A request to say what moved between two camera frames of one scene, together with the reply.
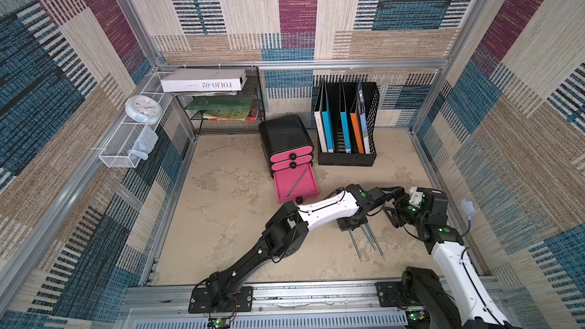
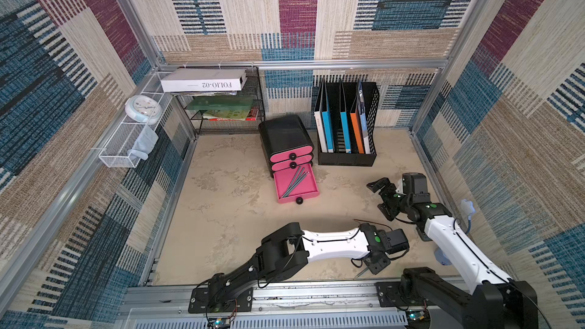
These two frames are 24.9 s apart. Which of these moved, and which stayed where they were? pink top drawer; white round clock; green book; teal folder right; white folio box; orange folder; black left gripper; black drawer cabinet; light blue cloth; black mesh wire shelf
Moved: black left gripper
Stayed: black drawer cabinet; orange folder; teal folder right; white round clock; green book; white folio box; light blue cloth; black mesh wire shelf; pink top drawer
